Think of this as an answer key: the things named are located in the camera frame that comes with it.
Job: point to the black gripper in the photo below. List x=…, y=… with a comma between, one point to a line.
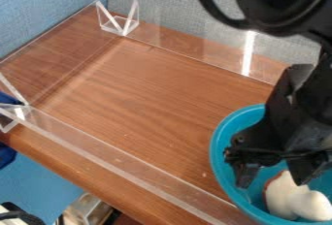
x=256, y=148

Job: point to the white and orange toy mushroom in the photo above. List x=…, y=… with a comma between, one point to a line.
x=294, y=201

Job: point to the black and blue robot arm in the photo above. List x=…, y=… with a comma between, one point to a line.
x=294, y=132

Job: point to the blue plastic bowl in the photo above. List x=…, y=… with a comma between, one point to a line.
x=248, y=199

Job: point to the clear acrylic table barrier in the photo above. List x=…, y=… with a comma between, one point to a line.
x=125, y=108

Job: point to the dark blue object at left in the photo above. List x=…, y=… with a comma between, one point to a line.
x=7, y=152

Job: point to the black and white wheel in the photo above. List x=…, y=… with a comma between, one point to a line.
x=13, y=215

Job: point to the metal frame under table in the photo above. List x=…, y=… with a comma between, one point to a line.
x=86, y=211

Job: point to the clear acrylic corner bracket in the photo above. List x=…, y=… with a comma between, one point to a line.
x=120, y=25

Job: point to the clear acrylic left bracket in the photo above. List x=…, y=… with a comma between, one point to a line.
x=19, y=112

